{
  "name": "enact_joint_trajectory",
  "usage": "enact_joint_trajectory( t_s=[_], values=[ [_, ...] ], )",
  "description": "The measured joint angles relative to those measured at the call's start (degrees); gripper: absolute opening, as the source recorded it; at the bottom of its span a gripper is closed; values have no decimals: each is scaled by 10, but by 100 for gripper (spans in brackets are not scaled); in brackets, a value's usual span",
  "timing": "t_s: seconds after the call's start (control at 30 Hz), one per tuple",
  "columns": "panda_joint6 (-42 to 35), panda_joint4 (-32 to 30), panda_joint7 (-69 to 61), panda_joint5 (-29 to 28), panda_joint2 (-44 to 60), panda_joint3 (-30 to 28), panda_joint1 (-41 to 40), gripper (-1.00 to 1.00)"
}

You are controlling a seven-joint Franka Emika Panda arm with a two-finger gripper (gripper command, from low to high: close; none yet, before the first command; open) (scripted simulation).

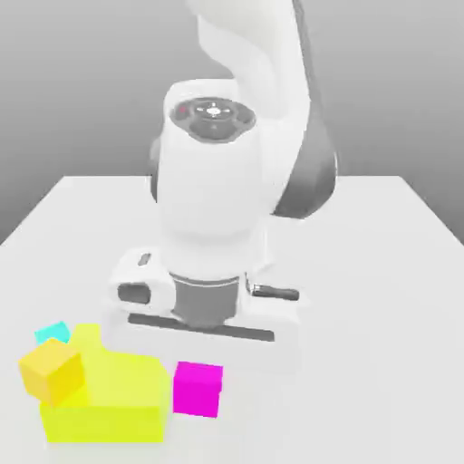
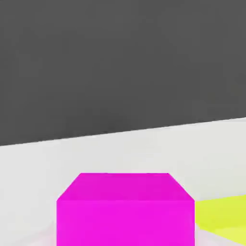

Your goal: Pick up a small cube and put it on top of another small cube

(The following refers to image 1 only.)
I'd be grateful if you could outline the small orange cube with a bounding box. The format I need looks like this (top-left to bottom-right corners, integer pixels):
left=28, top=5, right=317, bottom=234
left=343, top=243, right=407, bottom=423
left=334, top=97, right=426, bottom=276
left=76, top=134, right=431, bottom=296
left=17, top=337, right=86, bottom=408

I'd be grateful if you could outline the small cyan cube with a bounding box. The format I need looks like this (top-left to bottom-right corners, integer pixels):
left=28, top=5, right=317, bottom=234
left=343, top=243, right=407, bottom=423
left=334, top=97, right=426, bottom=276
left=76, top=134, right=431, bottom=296
left=34, top=321, right=71, bottom=346

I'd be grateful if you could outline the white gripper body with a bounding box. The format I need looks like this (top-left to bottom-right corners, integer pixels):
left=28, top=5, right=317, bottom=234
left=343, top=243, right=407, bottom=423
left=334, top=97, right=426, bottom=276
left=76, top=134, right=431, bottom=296
left=101, top=297, right=303, bottom=367

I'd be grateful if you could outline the small magenta cube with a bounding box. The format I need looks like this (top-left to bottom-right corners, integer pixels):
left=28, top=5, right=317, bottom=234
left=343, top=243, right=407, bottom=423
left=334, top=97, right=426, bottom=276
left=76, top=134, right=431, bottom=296
left=172, top=361, right=225, bottom=419

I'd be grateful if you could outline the large yellow box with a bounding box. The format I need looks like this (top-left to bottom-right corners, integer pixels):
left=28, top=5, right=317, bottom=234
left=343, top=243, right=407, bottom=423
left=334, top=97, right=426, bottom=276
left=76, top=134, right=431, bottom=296
left=38, top=322, right=173, bottom=444

